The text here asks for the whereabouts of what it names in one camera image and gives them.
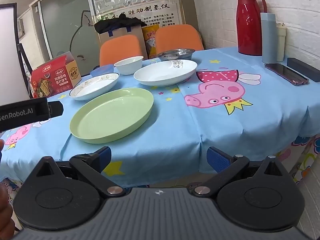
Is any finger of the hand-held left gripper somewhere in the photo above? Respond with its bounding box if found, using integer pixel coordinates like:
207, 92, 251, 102
47, 101, 63, 118

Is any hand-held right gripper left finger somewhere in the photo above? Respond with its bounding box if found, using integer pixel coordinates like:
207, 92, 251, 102
36, 146, 126, 197

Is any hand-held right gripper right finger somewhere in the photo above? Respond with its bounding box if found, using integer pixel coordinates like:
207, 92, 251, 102
192, 147, 290, 196

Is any green plastic plate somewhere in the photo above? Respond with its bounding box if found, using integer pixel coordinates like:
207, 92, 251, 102
69, 87, 154, 144

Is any white plate with floral rim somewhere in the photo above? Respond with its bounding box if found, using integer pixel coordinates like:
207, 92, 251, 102
69, 72, 120, 101

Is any white ceramic bowl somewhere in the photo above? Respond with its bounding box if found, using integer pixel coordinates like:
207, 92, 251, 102
114, 56, 144, 76

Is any large white plate grey print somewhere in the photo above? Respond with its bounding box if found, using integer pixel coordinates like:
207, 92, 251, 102
133, 59, 198, 87

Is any stainless steel bowl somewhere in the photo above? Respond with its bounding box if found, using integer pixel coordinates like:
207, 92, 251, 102
157, 48, 196, 61

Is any person's left hand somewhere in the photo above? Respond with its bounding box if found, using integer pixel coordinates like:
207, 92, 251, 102
0, 139, 14, 232

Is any red snack box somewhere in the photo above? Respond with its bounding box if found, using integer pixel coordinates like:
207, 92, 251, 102
30, 51, 82, 98

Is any blue cartoon pig tablecloth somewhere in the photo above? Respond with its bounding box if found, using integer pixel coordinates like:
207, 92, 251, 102
0, 46, 320, 188

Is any black panel stand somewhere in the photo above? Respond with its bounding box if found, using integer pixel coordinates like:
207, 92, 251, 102
16, 17, 34, 98

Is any white light panel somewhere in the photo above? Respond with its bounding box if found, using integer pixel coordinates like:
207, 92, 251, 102
0, 3, 18, 107

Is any frosted glass door cat drawing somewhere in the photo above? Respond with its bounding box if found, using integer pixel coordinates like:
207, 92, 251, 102
29, 0, 107, 76

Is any white air conditioner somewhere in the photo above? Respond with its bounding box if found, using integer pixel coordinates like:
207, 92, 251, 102
17, 18, 26, 40

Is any orange chair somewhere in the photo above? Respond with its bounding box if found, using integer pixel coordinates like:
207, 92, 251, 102
99, 35, 142, 67
155, 24, 204, 55

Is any white cartoon printed undercloth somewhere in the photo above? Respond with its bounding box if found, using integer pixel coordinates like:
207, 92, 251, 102
274, 134, 320, 186

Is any black cloth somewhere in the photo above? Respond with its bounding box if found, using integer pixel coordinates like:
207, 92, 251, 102
94, 16, 148, 34

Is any smartphone in clear case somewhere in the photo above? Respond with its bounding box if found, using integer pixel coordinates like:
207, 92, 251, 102
264, 62, 310, 87

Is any yellow snack bag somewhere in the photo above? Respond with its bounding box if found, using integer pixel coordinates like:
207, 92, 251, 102
142, 25, 161, 59

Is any black rectangular case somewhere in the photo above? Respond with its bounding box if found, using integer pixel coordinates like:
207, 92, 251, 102
287, 57, 320, 83

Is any light blue bottle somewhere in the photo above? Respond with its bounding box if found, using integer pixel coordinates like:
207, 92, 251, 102
260, 12, 278, 64

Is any cream cup with lid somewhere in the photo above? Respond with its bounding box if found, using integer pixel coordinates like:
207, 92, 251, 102
276, 22, 287, 62

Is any red thermos jug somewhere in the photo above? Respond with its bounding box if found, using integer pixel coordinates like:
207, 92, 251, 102
236, 0, 268, 56

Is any framed white text board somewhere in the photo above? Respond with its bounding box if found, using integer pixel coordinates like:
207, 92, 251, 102
96, 0, 182, 28

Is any cardboard bag with blue handles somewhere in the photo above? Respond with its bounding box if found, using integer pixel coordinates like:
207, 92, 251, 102
97, 24, 148, 61

